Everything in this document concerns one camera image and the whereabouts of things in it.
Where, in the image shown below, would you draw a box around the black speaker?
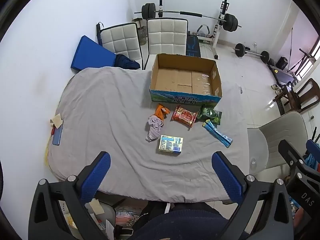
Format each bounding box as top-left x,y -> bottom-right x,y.
276,56 -> 288,70

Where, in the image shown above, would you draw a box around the clear plastic bin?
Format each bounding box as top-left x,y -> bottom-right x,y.
85,199 -> 117,230

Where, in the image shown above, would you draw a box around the green snack packet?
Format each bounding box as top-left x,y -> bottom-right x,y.
197,105 -> 222,126

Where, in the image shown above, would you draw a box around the light blue packet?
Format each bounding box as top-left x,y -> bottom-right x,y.
304,154 -> 320,173

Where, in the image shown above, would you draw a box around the black blue weight bench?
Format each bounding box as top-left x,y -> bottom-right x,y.
186,34 -> 202,57

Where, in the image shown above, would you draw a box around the dark wooden chair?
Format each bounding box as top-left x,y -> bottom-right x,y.
274,78 -> 320,113

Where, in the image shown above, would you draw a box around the pink printed bag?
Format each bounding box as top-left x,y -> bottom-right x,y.
116,205 -> 143,227

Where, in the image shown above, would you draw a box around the blue smartphone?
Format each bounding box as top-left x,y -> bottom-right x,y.
52,126 -> 63,146

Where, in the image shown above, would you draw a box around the window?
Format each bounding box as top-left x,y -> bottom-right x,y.
295,37 -> 320,80

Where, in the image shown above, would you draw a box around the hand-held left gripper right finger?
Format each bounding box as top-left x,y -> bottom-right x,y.
211,151 -> 294,240

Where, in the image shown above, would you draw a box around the white bench press rack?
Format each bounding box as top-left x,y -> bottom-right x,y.
157,0 -> 229,60

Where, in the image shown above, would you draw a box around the dark blue bag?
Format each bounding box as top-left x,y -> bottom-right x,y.
114,54 -> 141,70

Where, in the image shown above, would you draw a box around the black exercise stand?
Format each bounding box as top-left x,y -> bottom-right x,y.
298,47 -> 316,67

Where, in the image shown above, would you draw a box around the long blue green packet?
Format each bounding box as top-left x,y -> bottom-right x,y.
202,120 -> 233,148

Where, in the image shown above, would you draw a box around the orange snack packet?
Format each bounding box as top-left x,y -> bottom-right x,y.
154,104 -> 170,121

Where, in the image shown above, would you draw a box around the black treadmill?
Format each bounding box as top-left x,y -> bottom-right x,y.
266,64 -> 298,86

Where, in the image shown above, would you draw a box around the beige plastic chair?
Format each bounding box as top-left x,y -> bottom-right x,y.
247,111 -> 309,178

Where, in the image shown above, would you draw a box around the blue foam mat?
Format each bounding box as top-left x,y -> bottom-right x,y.
71,35 -> 117,75

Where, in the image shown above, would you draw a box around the clear plastic jug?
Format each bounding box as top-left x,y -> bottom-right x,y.
139,26 -> 147,46

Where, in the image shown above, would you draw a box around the black blue pole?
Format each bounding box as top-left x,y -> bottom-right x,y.
96,22 -> 104,46

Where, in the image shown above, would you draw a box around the pale purple cloth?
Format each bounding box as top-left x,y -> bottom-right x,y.
145,116 -> 164,142

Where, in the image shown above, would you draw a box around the person's legs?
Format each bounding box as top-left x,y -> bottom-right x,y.
132,201 -> 250,240

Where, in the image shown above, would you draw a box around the cardboard box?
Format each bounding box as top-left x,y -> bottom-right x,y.
149,53 -> 223,108

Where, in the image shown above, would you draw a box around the red snack packet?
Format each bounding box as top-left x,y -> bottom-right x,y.
171,105 -> 198,128

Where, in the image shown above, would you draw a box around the small black barbell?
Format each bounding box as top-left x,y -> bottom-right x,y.
232,43 -> 270,62

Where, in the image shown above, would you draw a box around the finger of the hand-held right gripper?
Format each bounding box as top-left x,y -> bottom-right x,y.
306,139 -> 320,158
278,139 -> 308,171

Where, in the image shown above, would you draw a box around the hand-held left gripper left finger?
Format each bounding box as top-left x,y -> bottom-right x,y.
28,151 -> 112,240

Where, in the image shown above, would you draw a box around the white quilted chair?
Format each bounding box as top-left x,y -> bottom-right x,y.
100,22 -> 143,69
142,17 -> 188,70

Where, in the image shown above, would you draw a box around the large black barbell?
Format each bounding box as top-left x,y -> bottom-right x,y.
134,3 -> 242,32

